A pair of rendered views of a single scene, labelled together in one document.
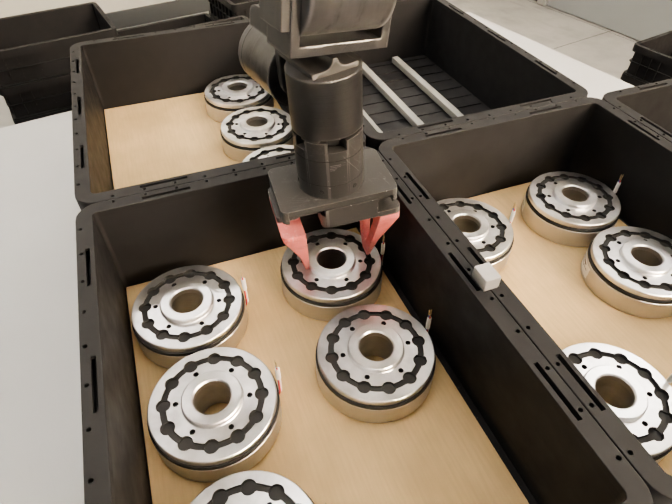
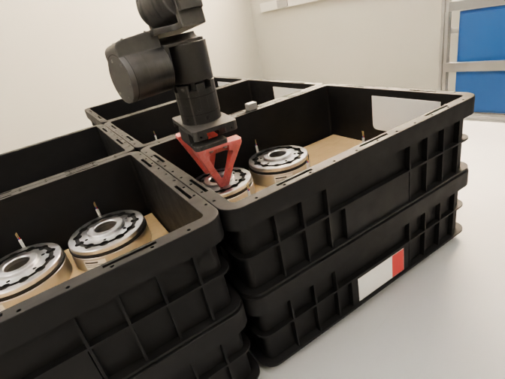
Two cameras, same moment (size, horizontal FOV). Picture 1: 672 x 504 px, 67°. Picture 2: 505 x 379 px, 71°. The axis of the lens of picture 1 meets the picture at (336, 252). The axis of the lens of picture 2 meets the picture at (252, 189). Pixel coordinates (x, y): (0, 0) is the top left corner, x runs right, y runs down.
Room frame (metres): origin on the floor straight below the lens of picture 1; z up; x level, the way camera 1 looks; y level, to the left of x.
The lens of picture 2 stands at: (0.36, 0.52, 1.08)
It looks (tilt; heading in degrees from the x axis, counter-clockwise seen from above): 26 degrees down; 264
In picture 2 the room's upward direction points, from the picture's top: 12 degrees counter-clockwise
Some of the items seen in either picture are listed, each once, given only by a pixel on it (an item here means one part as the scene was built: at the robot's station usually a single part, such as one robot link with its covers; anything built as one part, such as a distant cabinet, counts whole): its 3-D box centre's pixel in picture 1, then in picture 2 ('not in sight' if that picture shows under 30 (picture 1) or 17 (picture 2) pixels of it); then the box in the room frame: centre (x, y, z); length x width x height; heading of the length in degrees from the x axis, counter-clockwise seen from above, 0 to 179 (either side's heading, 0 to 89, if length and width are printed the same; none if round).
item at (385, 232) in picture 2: not in sight; (309, 221); (0.23, 0.03, 0.76); 0.40 x 0.30 x 0.12; 21
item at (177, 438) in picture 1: (213, 401); not in sight; (0.21, 0.10, 0.86); 0.10 x 0.10 x 0.01
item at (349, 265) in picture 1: (331, 259); (219, 179); (0.36, 0.00, 0.86); 0.05 x 0.05 x 0.01
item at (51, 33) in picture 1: (68, 90); not in sight; (1.71, 0.96, 0.37); 0.40 x 0.30 x 0.45; 122
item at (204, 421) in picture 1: (212, 398); not in sight; (0.21, 0.10, 0.86); 0.05 x 0.05 x 0.01
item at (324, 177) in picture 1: (329, 160); (198, 105); (0.36, 0.01, 0.98); 0.10 x 0.07 x 0.07; 106
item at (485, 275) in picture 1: (486, 276); (251, 105); (0.27, -0.12, 0.94); 0.02 x 0.01 x 0.01; 21
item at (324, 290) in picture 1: (331, 263); (219, 182); (0.36, 0.00, 0.86); 0.10 x 0.10 x 0.01
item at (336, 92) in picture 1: (321, 91); (184, 62); (0.36, 0.01, 1.04); 0.07 x 0.06 x 0.07; 32
